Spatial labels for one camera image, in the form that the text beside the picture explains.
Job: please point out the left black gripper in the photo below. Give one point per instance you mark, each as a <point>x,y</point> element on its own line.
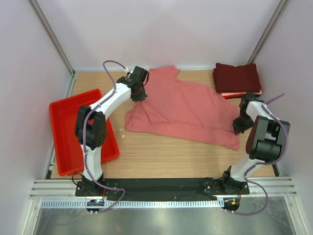
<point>141,97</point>

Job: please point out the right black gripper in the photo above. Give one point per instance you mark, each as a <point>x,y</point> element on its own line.
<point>238,128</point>

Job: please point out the pink t shirt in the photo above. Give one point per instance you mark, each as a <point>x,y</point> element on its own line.
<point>184,110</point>

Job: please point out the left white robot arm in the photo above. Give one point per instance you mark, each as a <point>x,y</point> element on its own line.
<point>91,122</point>

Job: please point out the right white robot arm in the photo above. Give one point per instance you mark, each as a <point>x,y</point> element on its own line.
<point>267,142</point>

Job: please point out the pink folded shirt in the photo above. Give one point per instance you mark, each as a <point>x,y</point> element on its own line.
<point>225,94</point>

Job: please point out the dark red folded shirt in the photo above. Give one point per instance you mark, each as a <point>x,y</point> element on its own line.
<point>235,79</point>

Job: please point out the red plastic tray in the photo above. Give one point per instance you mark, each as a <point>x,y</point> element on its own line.
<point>63,114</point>

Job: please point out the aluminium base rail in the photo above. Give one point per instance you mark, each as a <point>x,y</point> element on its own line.
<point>64,188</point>

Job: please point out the left aluminium frame post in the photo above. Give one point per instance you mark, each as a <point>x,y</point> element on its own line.
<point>48,29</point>

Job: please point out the aluminium frame post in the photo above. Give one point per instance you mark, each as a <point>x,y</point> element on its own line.
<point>276,15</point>
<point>48,29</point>

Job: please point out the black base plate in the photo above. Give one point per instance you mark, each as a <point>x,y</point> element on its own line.
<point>163,190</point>

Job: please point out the right aluminium frame post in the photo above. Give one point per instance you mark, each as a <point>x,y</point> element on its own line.
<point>276,15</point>

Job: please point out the slotted cable duct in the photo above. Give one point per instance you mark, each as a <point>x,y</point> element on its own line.
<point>97,204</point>

